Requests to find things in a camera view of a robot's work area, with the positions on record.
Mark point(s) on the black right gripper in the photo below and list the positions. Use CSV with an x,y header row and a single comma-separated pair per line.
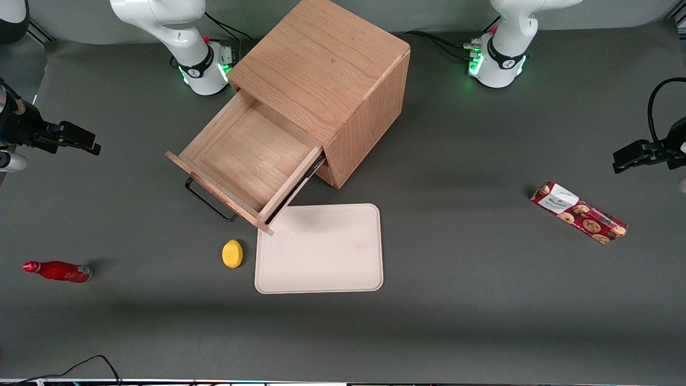
x,y
22,127

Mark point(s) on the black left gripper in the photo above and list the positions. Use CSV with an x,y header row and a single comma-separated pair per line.
x,y
671,146

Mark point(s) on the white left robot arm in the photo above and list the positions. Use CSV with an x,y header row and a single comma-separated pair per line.
x,y
509,21

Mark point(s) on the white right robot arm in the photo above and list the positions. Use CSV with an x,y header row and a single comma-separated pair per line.
x,y
161,16

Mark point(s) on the wooden two-drawer cabinet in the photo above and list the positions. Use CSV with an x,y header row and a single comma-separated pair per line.
x,y
321,53

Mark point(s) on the red cookie package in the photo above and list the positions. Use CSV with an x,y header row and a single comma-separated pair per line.
x,y
579,213

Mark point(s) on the red bottle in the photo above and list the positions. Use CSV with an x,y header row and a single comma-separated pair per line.
x,y
59,271

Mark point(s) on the yellow lemon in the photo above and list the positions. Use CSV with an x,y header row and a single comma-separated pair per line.
x,y
232,254

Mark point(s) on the dark grey table mat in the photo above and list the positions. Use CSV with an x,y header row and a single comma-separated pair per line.
x,y
482,300

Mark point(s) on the cream rectangular tray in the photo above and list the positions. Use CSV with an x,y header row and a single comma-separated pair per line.
x,y
321,252

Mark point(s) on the aluminium frame rail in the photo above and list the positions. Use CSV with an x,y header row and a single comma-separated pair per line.
x,y
40,31
676,20

